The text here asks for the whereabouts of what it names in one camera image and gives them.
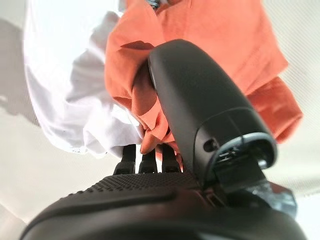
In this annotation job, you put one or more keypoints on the orange garment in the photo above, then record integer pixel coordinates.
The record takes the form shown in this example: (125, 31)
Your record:
(225, 32)

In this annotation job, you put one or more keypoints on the beige bed cover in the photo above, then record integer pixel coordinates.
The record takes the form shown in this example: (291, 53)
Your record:
(37, 187)

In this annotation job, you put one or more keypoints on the robot right five-finger hand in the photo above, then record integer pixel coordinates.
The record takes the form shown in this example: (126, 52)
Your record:
(200, 100)

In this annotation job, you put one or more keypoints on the white garment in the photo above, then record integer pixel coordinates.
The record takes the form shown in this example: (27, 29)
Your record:
(62, 75)

